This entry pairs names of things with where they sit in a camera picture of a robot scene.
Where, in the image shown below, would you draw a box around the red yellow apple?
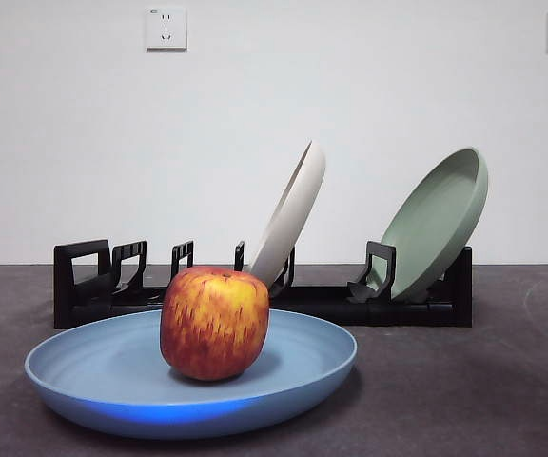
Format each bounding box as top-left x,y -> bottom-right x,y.
160,266 -> 271,382

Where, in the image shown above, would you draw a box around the blue round plate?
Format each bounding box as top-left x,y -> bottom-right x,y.
24,308 -> 359,440

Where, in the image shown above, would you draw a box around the cream white round plate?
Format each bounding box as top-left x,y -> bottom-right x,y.
247,139 -> 327,291

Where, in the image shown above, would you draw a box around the black plastic plate rack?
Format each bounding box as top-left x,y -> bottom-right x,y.
53,239 -> 474,330

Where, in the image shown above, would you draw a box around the pale green round plate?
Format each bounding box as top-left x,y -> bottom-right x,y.
379,147 -> 490,303

